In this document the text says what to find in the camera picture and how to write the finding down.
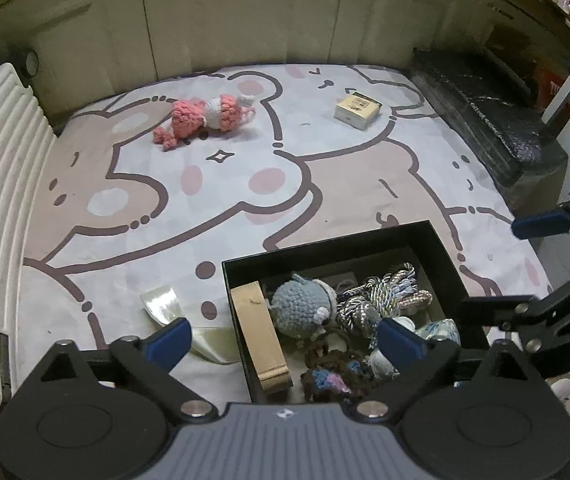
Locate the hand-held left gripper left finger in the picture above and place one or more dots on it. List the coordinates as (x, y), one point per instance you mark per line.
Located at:
(167, 340)

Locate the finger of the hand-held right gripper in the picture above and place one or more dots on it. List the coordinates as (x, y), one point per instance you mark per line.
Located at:
(495, 310)
(540, 224)

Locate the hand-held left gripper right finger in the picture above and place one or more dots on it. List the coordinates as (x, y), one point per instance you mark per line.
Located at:
(397, 345)

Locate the blue floral fabric pouch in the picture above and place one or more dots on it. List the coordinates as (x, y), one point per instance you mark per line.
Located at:
(437, 332)

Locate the dark brown yarn toy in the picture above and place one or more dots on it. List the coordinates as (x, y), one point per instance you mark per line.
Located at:
(330, 375)

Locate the tan wooden box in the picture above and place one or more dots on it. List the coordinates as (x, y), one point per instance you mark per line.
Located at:
(257, 330)

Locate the black storage box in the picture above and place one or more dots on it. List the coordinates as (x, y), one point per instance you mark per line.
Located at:
(415, 245)

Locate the grey crocheted animal toy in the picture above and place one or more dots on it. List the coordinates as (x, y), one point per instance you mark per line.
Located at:
(297, 307)

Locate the person's right hand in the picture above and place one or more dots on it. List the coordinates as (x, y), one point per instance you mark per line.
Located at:
(562, 390)

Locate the clear plastic film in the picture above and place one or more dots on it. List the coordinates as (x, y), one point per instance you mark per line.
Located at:
(165, 302)

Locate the red and white carton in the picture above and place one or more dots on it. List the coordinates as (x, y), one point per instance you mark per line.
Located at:
(552, 87)

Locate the printed bear mat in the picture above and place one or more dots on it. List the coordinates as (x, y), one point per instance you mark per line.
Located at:
(215, 200)

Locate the small yellow cardboard box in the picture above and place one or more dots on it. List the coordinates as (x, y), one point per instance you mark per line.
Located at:
(357, 110)

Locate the pink crocheted doll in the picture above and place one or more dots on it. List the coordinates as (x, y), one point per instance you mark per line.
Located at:
(200, 115)

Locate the cream cabinet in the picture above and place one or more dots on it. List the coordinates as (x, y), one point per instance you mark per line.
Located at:
(215, 10)

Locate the round grey wall knob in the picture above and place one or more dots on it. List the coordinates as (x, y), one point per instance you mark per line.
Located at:
(31, 61)

